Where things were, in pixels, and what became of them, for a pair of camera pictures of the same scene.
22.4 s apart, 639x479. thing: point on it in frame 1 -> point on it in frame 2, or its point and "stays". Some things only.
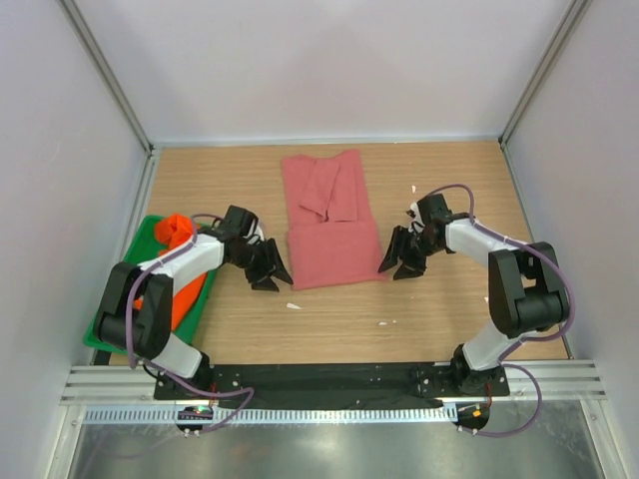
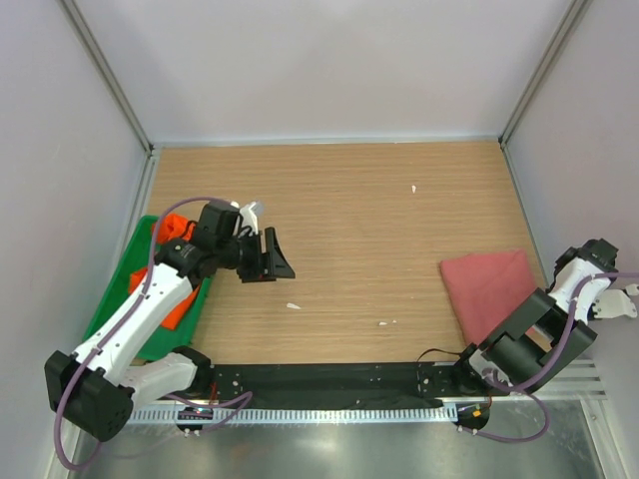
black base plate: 310,383 stays
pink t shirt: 330,229 -> 482,287
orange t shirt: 173,232 stays
